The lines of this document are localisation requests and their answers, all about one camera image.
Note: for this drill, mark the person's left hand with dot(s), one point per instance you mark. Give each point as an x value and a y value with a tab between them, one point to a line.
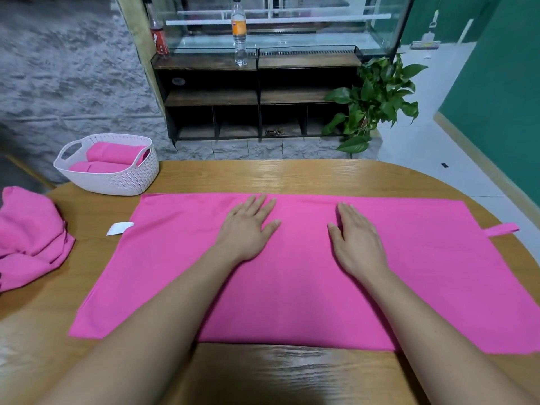
245	232

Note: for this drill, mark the person's right hand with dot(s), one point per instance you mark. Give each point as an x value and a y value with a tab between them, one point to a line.
359	244

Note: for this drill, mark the pink towel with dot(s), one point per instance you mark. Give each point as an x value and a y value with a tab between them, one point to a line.
97	167
116	152
287	282

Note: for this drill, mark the white woven plastic basket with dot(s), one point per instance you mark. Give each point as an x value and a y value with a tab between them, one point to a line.
110	181

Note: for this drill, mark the pile of pink cloths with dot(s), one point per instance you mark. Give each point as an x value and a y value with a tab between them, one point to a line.
32	236

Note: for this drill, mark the person's left forearm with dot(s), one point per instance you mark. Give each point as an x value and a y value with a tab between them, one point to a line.
143	341

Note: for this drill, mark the person's right forearm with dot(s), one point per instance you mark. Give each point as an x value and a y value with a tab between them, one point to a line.
447	350

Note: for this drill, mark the dark wooden shelf cabinet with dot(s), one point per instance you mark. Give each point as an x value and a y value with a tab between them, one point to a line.
211	92

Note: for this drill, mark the green potted plant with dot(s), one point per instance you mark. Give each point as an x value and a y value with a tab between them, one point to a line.
375	101

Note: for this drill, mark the clear bottle with orange label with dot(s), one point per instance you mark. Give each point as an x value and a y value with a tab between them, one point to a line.
240	29

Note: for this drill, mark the red label cola bottle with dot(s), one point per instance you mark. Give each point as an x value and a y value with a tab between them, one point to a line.
159	38

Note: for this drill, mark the white mop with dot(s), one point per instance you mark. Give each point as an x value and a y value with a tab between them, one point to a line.
425	43

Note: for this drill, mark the glass display case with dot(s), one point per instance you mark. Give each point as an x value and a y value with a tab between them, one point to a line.
287	21

